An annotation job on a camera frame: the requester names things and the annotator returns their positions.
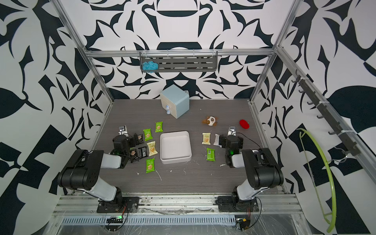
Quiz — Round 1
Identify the brown white plush toy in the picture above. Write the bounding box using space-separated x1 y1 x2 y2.
202 116 218 126

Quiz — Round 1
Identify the grey wall shelf rack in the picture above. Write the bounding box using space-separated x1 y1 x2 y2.
139 50 218 72

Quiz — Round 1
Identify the green cookie packet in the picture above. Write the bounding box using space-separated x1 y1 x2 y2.
143 128 153 142
206 148 215 162
146 158 155 173
155 121 163 133

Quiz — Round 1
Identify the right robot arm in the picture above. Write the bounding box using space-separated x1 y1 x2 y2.
217 135 285 204

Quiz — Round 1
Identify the green hose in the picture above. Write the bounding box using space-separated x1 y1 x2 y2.
296 128 337 233

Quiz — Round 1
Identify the red oval object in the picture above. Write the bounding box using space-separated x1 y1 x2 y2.
239 119 250 129

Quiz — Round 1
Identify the yellow cookie packet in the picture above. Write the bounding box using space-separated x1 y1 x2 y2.
147 141 158 156
202 133 211 145

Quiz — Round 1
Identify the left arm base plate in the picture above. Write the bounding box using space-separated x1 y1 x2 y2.
97 196 140 213

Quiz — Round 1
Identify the white storage box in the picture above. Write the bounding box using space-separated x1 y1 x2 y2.
160 131 192 165

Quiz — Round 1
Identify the teal crocheted cloth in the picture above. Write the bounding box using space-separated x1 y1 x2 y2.
142 61 159 73

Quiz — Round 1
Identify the black cookie packet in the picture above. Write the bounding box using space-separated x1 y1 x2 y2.
139 146 148 159

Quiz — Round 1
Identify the small white bottle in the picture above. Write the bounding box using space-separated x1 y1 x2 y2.
166 105 171 115

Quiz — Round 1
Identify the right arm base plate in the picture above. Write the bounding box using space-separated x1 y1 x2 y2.
215 196 259 212

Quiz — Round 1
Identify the grey hook rail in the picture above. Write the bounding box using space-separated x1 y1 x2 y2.
294 75 361 156

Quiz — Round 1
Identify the white cookie packet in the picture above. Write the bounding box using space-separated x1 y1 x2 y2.
213 134 222 147

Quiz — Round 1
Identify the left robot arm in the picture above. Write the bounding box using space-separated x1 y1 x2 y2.
57 132 144 207

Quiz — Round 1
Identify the light blue drawer cabinet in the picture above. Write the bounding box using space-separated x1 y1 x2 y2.
160 85 190 119

